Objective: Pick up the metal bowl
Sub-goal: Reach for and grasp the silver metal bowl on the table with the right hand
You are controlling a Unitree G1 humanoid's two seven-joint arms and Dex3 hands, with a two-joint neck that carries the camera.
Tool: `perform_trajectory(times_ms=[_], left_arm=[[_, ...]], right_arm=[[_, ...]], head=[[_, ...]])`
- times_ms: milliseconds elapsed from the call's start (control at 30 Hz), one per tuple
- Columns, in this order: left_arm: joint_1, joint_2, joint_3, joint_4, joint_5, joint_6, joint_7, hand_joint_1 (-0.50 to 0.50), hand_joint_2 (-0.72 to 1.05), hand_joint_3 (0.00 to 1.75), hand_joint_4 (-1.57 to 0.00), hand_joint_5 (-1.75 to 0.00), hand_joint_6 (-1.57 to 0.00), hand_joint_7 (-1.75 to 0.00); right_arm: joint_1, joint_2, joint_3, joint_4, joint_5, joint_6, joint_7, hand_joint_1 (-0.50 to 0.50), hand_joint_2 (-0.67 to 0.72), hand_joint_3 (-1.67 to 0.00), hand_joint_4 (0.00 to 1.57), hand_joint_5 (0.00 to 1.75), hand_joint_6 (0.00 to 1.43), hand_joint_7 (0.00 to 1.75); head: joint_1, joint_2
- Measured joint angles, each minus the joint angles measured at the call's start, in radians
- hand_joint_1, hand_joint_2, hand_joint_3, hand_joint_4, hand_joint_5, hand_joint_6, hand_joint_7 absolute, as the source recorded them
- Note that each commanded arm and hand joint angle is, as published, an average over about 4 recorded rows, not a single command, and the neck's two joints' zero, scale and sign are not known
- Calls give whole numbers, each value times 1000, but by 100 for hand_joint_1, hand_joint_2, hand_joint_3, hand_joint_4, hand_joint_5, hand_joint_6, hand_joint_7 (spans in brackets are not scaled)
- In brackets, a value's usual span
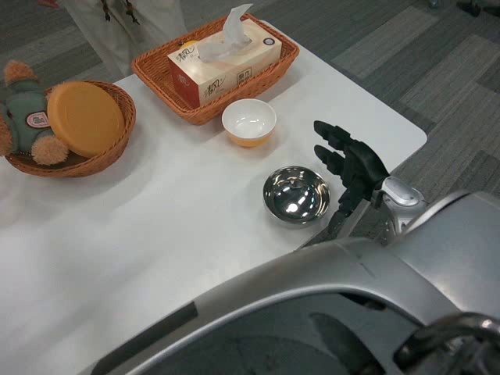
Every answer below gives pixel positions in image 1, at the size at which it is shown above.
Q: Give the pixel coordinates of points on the white bowl orange outside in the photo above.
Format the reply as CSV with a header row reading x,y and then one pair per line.
x,y
250,121

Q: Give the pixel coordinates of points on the brown teddy bear plush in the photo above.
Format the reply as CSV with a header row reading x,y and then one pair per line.
x,y
25,113

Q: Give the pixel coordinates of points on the rectangular orange wicker basket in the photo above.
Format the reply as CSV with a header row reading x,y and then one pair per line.
x,y
156,74

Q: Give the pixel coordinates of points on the shiny metal bowl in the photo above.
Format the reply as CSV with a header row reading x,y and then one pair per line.
x,y
297,195

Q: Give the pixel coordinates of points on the round brown wicker basket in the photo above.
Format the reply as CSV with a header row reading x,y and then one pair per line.
x,y
113,156

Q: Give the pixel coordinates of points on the orange round plate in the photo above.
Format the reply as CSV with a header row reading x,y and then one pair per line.
x,y
86,117

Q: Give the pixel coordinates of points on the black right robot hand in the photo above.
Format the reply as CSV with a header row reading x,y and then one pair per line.
x,y
361,162

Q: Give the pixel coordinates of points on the tissue box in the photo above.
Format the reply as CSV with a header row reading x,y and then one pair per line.
x,y
218,82

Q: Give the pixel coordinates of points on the person in black jacket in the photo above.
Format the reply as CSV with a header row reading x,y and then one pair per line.
x,y
129,43

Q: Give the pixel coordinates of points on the silver robot chest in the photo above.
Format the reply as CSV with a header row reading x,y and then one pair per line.
x,y
293,312

